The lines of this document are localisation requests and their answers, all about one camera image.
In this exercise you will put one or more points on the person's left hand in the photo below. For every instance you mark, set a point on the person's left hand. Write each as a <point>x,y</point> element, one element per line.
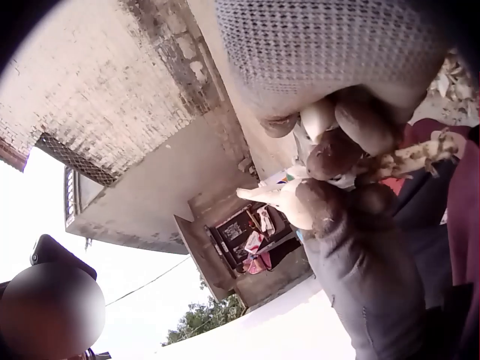
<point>360,262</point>

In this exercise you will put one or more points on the person's right hand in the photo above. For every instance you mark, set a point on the person's right hand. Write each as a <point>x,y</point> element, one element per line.
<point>322,48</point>

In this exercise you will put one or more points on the person's left fingers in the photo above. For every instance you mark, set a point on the person's left fingers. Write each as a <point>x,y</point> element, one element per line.
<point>322,206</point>

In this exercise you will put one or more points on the person's right fingers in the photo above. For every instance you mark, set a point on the person's right fingers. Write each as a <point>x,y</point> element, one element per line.
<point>363,123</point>

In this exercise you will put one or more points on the white root vegetable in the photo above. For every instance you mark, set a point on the white root vegetable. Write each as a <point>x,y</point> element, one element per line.
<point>292,204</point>

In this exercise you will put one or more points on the white vegetable piece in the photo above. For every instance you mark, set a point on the white vegetable piece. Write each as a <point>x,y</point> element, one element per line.
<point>318,120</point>

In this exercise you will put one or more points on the white root piece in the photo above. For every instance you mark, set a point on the white root piece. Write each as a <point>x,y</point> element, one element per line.
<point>412,155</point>

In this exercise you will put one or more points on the pile of pale debris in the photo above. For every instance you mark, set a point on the pile of pale debris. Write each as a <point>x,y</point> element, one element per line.
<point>455,86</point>

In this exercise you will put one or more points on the person's body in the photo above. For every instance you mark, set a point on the person's body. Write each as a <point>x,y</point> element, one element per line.
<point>465,225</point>

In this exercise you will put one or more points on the green tree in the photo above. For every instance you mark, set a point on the green tree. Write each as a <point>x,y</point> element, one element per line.
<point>210,318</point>

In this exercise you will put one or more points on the metal window cooler box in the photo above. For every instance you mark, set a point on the metal window cooler box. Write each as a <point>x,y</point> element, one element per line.
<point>75,195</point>

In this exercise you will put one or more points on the mesh window opening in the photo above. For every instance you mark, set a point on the mesh window opening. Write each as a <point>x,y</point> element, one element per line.
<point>75,161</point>

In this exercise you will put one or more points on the open cluttered wall cupboard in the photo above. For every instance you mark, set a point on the open cluttered wall cupboard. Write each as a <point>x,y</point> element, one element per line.
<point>247,240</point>

